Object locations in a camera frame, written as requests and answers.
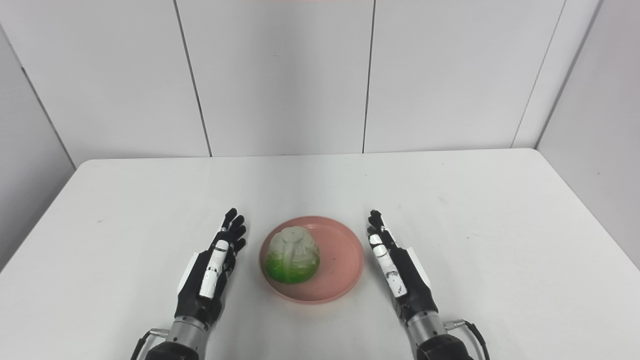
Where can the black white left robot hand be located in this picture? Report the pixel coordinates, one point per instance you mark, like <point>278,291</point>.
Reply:
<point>200,295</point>

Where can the green white toy cabbage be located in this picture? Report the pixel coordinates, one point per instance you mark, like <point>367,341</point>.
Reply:
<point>292,257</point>

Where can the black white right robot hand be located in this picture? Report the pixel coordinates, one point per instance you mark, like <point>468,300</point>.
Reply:
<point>412,290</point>

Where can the pink round plate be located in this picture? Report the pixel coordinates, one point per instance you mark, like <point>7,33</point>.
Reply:
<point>340,260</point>

